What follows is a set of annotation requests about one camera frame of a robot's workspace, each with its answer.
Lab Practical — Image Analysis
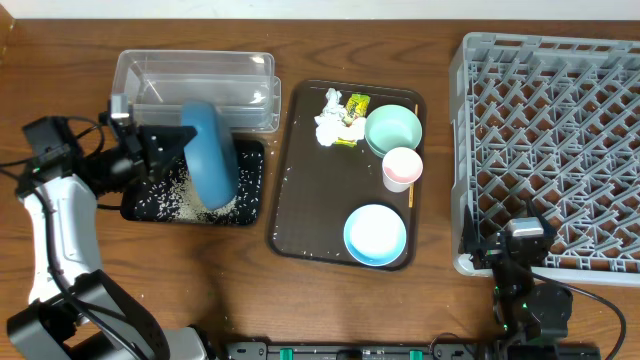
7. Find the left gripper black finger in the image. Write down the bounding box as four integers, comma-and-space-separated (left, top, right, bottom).
145, 145, 184, 182
138, 125, 197, 150

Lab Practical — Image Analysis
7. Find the pile of rice grains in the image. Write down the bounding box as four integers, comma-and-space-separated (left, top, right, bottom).
137, 149, 264, 225

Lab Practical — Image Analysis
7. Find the dark blue plate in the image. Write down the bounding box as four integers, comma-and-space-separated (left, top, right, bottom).
181, 101, 239, 210

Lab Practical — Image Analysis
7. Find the white tissue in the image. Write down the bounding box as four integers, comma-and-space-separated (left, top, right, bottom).
314, 88, 346, 147

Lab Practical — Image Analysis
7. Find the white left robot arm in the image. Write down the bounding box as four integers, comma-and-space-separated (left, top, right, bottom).
7, 95, 216, 359

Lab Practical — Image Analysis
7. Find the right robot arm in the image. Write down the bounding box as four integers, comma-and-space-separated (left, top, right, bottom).
461, 200, 573, 359

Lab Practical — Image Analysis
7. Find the black waste tray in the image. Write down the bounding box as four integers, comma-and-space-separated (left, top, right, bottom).
119, 135, 266, 227

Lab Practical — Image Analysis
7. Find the grey dishwasher rack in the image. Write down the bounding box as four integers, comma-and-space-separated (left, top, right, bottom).
449, 32, 639, 287

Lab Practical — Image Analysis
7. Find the clear plastic bin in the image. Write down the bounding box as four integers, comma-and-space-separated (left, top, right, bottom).
112, 50, 281, 133

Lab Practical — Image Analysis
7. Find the pink cup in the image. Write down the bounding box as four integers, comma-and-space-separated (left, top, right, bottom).
382, 147, 423, 193

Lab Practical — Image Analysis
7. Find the light blue bowl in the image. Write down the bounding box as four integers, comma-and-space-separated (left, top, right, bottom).
343, 204, 408, 267

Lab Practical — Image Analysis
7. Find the wooden chopstick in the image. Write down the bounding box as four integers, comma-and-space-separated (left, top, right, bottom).
407, 103, 419, 209

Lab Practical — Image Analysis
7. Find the mint green bowl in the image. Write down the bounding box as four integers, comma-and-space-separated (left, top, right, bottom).
364, 105, 423, 158

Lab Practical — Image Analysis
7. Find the dark brown serving tray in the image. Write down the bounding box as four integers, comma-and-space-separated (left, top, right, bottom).
266, 80, 427, 272

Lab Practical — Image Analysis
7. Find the yellow green snack wrapper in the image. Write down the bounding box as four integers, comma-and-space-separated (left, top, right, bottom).
334, 93, 370, 147

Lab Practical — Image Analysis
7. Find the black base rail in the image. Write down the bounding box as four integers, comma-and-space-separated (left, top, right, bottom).
221, 341, 601, 360

